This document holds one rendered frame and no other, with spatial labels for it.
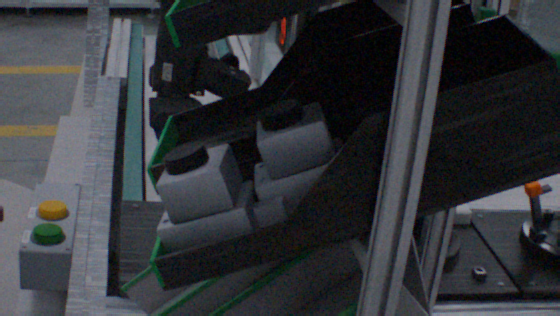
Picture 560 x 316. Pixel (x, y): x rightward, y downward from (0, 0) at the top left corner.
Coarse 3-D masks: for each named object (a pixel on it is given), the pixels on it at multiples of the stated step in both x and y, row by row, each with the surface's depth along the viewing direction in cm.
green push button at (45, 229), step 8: (40, 224) 107; (48, 224) 108; (56, 224) 108; (32, 232) 106; (40, 232) 105; (48, 232) 106; (56, 232) 106; (40, 240) 105; (48, 240) 105; (56, 240) 105
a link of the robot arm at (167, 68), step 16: (160, 48) 96; (160, 64) 97; (176, 64) 96; (192, 64) 97; (160, 80) 98; (176, 80) 97; (192, 80) 98; (176, 96) 97; (160, 112) 91; (176, 112) 92; (160, 128) 92
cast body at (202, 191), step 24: (192, 144) 57; (168, 168) 56; (192, 168) 56; (216, 168) 55; (168, 192) 56; (192, 192) 55; (216, 192) 55; (240, 192) 58; (168, 216) 56; (192, 216) 56; (216, 216) 56; (240, 216) 56; (264, 216) 57; (168, 240) 57; (192, 240) 57
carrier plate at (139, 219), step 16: (128, 208) 115; (144, 208) 116; (160, 208) 117; (128, 224) 111; (144, 224) 112; (128, 240) 107; (144, 240) 108; (128, 256) 103; (144, 256) 104; (128, 272) 100
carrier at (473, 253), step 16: (464, 208) 123; (416, 224) 111; (464, 224) 122; (416, 240) 112; (464, 240) 118; (480, 240) 118; (448, 256) 108; (464, 256) 113; (480, 256) 113; (448, 272) 108; (464, 272) 109; (496, 272) 110; (448, 288) 104; (464, 288) 105; (480, 288) 105; (496, 288) 106; (512, 288) 106
